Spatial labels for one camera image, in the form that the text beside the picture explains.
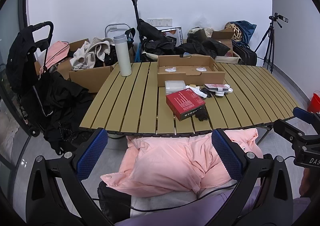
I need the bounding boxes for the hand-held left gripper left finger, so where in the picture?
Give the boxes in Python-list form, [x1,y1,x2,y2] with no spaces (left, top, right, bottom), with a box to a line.
[26,128,108,226]

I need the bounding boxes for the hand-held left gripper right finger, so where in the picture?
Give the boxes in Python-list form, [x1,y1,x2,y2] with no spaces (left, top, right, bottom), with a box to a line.
[211,128,293,226]

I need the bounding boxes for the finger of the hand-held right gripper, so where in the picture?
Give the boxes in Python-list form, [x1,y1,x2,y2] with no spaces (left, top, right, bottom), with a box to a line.
[273,119,320,144]
[292,106,320,126]

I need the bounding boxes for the black fabric bundle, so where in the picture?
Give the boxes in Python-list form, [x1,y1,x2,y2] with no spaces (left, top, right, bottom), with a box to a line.
[194,107,208,122]

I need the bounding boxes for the white small packet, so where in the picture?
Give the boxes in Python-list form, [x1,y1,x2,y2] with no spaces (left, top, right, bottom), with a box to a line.
[186,84,208,99]

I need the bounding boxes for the red and white card packet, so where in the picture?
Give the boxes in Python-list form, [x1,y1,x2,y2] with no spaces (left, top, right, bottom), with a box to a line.
[204,83,229,92]

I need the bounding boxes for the shallow cardboard tray box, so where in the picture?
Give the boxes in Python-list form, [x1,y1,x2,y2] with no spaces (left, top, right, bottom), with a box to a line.
[157,55,226,87]

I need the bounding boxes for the clear plastic box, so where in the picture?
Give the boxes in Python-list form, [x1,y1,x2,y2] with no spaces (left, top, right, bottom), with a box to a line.
[164,80,187,95]

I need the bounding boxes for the person's right forearm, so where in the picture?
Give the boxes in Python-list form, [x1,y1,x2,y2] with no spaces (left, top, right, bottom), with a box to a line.
[299,167,320,199]

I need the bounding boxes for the red bucket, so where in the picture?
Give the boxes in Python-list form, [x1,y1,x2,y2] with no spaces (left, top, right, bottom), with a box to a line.
[307,92,320,114]

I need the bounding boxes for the black bag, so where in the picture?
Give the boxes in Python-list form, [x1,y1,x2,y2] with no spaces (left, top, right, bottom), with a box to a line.
[97,181,132,224]

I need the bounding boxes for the black clothing pile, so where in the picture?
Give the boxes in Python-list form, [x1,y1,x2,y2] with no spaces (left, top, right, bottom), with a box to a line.
[32,71,94,155]

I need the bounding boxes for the purple pants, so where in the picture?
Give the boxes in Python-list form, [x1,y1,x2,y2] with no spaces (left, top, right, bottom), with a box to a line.
[117,186,320,226]

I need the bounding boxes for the pink down jacket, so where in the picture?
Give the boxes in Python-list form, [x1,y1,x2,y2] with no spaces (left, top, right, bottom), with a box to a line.
[101,128,263,195]

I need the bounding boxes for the cardboard box with clothes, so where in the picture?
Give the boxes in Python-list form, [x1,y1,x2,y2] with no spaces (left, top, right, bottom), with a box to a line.
[69,64,118,94]

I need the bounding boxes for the black tripod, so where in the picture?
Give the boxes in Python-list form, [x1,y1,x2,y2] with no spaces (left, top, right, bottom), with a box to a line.
[254,22,275,74]

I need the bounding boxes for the black backpack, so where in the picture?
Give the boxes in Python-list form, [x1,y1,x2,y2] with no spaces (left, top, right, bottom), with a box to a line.
[232,41,258,66]

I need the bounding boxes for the blue bag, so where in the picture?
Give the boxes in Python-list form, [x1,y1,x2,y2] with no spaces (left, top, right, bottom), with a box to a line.
[229,21,257,44]

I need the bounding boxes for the white thermos bottle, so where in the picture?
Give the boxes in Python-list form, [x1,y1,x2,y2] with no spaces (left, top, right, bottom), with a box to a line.
[114,34,132,77]

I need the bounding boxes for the beige hoodie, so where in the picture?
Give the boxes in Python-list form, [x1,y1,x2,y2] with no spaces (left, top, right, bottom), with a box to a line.
[70,37,117,71]

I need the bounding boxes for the woven basket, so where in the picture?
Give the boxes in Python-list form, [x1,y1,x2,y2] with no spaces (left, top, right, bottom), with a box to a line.
[225,22,242,41]

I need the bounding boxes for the pink backpack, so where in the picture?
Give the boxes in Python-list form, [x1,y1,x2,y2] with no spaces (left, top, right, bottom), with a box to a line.
[40,41,72,71]

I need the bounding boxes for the plain cardboard box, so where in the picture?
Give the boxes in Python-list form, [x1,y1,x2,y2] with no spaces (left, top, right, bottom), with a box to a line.
[35,39,90,74]

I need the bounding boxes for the open cardboard box red print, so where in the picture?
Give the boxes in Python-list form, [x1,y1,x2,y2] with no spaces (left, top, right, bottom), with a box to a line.
[211,28,238,57]

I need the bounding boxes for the black garment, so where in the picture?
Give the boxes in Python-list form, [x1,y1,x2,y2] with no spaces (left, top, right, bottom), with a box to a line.
[175,37,232,59]

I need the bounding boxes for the black stroller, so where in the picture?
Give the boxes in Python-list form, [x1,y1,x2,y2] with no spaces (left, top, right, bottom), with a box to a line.
[6,21,54,136]

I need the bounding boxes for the black clothing bundle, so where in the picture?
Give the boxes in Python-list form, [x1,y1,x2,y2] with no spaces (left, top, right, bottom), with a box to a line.
[141,41,180,62]

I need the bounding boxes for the beige cloth bag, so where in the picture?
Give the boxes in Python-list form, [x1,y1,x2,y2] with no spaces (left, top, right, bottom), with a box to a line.
[187,28,215,39]

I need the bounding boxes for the framed poster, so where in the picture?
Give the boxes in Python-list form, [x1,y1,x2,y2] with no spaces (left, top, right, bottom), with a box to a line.
[160,27,183,46]

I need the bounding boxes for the clear plastic bag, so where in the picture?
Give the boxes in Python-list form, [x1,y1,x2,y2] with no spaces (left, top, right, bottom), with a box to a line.
[191,14,215,32]

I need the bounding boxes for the black jacket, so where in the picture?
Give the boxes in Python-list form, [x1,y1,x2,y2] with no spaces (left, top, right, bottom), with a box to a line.
[137,18,180,46]

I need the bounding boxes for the black cable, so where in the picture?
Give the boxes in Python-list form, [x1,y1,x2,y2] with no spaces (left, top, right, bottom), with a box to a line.
[92,178,240,213]

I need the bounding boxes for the white metal frame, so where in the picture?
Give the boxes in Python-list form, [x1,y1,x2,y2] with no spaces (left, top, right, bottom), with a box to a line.
[104,23,130,41]

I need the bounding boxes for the black trolley handle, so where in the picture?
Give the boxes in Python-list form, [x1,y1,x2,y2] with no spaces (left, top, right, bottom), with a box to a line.
[130,0,140,29]

